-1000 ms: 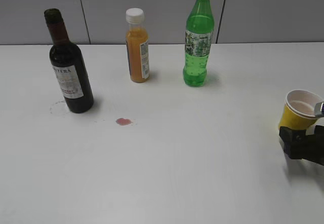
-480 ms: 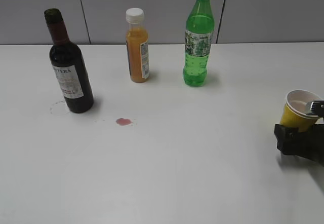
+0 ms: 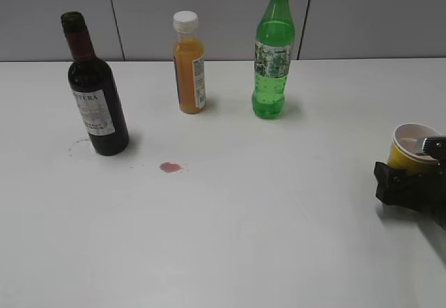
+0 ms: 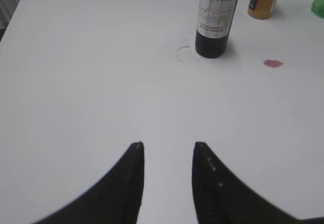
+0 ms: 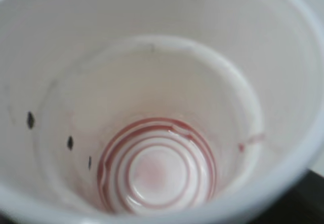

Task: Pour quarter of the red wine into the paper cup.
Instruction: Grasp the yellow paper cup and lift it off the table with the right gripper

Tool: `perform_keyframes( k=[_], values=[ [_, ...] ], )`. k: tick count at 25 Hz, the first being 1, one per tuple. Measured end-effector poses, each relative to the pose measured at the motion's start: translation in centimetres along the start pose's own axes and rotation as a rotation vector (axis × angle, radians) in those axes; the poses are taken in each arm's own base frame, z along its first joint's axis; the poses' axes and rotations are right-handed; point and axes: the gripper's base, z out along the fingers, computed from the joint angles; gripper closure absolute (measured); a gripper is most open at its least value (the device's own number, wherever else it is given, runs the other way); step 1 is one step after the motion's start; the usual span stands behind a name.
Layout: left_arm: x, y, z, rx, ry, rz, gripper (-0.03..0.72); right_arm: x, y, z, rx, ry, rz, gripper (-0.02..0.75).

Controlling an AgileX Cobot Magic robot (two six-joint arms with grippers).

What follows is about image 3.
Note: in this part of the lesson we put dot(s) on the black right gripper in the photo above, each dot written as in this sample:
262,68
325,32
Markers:
424,192

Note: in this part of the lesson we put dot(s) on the yellow paper cup white inside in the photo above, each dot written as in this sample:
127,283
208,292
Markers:
403,149

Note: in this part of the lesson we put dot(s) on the dark red wine bottle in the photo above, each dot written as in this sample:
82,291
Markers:
93,86

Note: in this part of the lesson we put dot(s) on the red wine spill stain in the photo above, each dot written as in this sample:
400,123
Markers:
169,167

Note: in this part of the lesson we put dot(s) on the green soda bottle yellow cap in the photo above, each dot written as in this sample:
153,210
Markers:
275,36

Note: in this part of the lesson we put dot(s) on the orange juice bottle white cap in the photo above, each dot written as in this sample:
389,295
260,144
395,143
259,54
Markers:
188,55

